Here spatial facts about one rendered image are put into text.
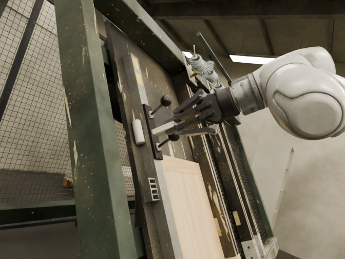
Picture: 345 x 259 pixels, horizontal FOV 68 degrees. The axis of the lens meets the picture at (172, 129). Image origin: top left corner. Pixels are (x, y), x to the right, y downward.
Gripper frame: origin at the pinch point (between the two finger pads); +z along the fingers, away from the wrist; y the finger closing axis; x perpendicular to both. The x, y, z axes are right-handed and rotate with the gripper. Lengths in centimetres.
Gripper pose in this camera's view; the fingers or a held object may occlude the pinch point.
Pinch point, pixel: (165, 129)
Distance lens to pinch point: 70.1
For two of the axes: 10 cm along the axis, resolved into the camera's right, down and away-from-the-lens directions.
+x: 4.4, 2.0, 8.7
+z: -8.6, 3.5, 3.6
